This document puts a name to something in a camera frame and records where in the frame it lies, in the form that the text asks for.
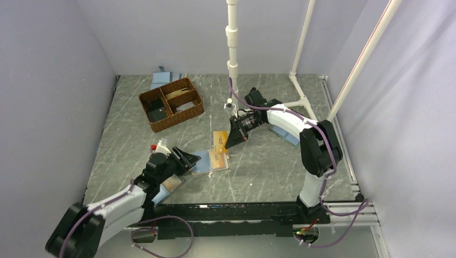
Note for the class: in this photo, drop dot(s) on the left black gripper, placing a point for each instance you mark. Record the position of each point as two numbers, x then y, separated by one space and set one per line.
186 160

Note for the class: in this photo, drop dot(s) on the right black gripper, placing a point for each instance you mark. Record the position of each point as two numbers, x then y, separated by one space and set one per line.
237 136

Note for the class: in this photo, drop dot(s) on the tan blue card holder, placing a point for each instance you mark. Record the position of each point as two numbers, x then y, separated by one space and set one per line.
203 165

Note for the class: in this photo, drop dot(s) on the gold credit card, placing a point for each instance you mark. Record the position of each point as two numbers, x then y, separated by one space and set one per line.
218 160
219 141

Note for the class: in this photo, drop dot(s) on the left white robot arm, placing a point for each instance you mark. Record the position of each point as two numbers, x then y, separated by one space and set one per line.
84 228

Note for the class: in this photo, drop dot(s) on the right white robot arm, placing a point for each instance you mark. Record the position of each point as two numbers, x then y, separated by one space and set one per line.
319 145

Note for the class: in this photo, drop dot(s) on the blue orange card holder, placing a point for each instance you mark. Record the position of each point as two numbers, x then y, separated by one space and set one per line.
167 187

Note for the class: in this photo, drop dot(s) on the blue open card holder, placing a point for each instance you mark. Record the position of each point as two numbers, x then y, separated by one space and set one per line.
285 135

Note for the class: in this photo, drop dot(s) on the tan card in basket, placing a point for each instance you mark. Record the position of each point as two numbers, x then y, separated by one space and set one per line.
176 93

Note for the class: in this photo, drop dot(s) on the blue card holder at back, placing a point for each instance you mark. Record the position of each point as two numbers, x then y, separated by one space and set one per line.
163 77

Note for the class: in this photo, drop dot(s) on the brown wicker divided basket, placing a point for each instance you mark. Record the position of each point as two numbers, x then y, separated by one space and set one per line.
179 109

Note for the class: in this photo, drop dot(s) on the black item in basket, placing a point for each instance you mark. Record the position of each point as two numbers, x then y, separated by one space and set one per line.
156 110

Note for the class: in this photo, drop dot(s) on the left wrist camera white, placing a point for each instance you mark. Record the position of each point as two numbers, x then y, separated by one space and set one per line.
160 147

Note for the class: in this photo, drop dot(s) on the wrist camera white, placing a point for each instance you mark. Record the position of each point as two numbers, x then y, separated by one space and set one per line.
160 147
230 106

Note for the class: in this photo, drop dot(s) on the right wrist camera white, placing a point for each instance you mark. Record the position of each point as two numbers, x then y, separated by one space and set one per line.
230 106

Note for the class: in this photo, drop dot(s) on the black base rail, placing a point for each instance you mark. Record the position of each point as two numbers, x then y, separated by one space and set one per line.
231 219

